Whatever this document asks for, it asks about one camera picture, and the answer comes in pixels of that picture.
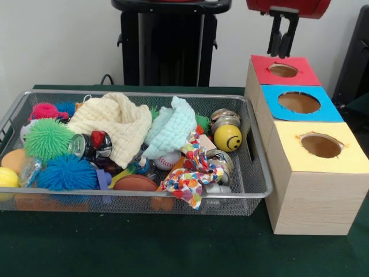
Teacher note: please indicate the light blue waffle cloth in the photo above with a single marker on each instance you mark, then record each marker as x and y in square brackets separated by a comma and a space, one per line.
[173, 127]

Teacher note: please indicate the colourful patterned cloth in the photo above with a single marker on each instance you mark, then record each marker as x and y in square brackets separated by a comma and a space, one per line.
[190, 179]

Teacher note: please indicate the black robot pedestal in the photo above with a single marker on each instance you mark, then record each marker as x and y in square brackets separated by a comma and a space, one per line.
[173, 43]

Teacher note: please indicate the crushed black red can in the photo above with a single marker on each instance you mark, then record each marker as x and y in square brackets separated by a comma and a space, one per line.
[92, 144]

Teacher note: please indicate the dark green tablecloth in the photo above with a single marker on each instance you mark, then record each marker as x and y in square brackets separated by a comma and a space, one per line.
[144, 245]

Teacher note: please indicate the black upright panel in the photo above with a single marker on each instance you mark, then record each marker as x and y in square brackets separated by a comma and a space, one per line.
[354, 57]

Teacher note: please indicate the cream waffle cloth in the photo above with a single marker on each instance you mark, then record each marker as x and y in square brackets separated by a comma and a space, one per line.
[115, 121]

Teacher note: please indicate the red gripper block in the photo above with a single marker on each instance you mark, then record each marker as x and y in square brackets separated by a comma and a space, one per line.
[311, 7]

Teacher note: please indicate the shallow metal mesh bin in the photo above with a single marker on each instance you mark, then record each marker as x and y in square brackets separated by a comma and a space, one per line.
[129, 205]

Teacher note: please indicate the wooden cube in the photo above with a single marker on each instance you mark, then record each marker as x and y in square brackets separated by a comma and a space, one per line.
[207, 142]

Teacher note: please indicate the plain yellow ball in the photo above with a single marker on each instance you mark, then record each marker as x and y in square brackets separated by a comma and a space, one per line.
[8, 178]

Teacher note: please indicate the large blue spiky ball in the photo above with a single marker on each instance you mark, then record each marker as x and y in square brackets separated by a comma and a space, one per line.
[66, 173]

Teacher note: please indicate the yellow smiley ball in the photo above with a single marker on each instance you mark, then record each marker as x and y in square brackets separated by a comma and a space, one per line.
[227, 138]

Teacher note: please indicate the wooden box with three holes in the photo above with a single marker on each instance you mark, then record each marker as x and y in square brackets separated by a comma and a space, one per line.
[317, 202]

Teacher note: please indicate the large green spiky ball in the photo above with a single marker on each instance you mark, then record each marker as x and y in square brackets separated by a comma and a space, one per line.
[47, 138]

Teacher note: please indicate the white baseball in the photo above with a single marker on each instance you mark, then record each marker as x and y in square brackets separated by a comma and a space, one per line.
[167, 161]

